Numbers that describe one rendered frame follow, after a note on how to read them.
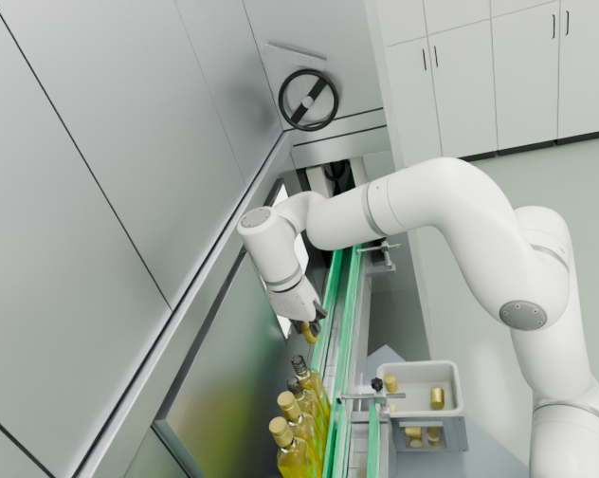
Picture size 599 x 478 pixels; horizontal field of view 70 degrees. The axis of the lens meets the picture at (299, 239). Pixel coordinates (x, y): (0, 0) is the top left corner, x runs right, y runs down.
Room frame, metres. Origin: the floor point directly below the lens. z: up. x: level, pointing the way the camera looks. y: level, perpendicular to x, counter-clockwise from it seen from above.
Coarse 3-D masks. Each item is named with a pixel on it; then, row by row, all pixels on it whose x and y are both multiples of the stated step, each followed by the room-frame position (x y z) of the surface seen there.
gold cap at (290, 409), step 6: (282, 396) 0.60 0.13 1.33; (288, 396) 0.60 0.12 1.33; (282, 402) 0.59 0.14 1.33; (288, 402) 0.58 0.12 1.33; (294, 402) 0.59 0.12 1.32; (282, 408) 0.58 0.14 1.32; (288, 408) 0.58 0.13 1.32; (294, 408) 0.58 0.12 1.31; (288, 414) 0.58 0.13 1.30; (294, 414) 0.58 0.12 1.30
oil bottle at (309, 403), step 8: (304, 392) 0.66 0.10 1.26; (312, 392) 0.66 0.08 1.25; (304, 400) 0.64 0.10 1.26; (312, 400) 0.64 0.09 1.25; (304, 408) 0.62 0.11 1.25; (312, 408) 0.63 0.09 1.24; (320, 408) 0.66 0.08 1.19; (320, 416) 0.65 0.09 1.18; (320, 424) 0.63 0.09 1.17; (320, 432) 0.62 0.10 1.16
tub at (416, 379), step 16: (384, 368) 0.87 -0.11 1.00; (400, 368) 0.86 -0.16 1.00; (416, 368) 0.84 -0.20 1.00; (432, 368) 0.83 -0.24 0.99; (448, 368) 0.81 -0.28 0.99; (384, 384) 0.84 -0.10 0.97; (400, 384) 0.85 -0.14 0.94; (416, 384) 0.83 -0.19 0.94; (432, 384) 0.82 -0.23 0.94; (448, 384) 0.80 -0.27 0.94; (400, 400) 0.80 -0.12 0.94; (416, 400) 0.78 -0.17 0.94; (448, 400) 0.75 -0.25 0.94; (400, 416) 0.71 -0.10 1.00
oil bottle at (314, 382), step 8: (312, 368) 0.72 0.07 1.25; (312, 376) 0.70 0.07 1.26; (304, 384) 0.68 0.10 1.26; (312, 384) 0.68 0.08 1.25; (320, 384) 0.71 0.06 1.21; (320, 392) 0.69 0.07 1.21; (320, 400) 0.68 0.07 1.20; (328, 400) 0.71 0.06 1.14; (328, 408) 0.70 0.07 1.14; (328, 416) 0.68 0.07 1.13; (328, 424) 0.67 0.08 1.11
